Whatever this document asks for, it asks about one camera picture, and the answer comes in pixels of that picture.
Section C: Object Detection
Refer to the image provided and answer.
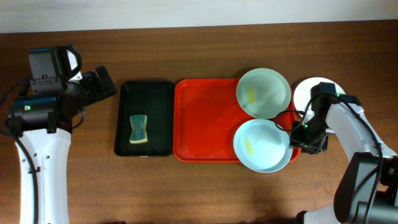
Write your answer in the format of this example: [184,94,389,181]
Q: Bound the white plate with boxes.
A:
[293,77,346,128]

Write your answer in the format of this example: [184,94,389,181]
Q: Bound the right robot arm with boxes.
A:
[290,82,397,223]

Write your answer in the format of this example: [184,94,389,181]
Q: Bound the green and yellow sponge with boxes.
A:
[129,114,148,144]

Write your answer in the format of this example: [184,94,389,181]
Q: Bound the black plastic tray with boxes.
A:
[114,80,175,157]

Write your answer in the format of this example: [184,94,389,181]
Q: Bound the red plastic tray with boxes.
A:
[172,78,300,164]

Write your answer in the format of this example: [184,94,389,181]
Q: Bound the pale green plate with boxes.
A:
[236,68,291,119]

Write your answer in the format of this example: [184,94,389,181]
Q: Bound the light blue plate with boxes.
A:
[233,119,293,173]

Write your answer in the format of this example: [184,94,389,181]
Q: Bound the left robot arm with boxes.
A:
[5,66,117,223]

